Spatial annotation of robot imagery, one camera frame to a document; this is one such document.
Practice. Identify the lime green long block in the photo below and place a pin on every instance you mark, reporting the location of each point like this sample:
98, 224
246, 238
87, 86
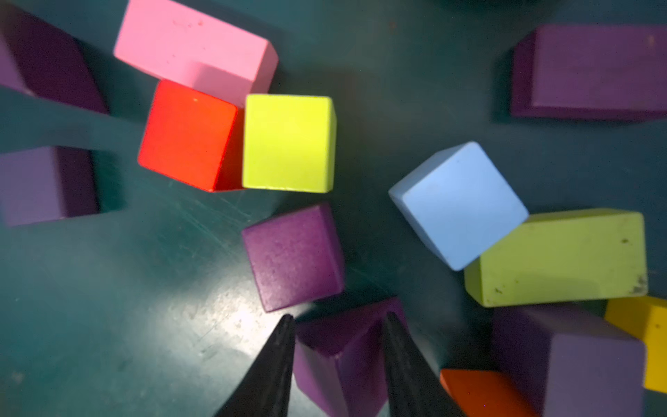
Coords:
567, 256

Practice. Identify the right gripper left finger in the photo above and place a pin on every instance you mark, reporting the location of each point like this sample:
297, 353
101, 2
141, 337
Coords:
266, 387

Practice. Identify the light blue cube block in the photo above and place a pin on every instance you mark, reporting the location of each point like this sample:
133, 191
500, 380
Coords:
459, 204

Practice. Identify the red cube block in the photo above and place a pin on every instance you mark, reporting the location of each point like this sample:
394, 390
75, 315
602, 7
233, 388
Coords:
193, 138

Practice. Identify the lime green cube block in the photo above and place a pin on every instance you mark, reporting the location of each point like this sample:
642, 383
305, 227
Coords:
289, 143

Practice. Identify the purple triangle prism block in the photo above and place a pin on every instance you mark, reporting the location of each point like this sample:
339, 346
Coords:
40, 60

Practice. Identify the small orange block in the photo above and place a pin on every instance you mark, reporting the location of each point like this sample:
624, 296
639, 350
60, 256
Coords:
485, 393

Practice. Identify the pink rectangular block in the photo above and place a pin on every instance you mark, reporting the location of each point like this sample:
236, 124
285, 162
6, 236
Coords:
171, 41

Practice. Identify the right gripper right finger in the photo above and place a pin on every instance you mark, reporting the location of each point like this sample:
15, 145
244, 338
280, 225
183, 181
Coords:
412, 387

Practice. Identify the yellow cube upper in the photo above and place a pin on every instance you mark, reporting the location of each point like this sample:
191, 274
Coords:
644, 318

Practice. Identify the purple cube small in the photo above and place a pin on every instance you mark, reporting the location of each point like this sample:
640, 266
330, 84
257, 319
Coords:
47, 184

